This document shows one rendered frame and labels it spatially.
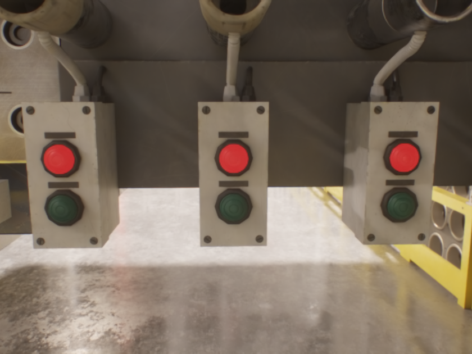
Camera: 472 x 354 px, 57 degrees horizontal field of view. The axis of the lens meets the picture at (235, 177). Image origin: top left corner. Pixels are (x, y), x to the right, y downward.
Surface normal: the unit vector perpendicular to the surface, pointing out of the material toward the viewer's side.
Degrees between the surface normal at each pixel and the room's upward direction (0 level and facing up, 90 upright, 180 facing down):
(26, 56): 90
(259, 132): 90
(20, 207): 90
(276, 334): 0
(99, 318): 0
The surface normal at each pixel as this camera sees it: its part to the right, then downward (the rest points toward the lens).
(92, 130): 0.04, 0.17
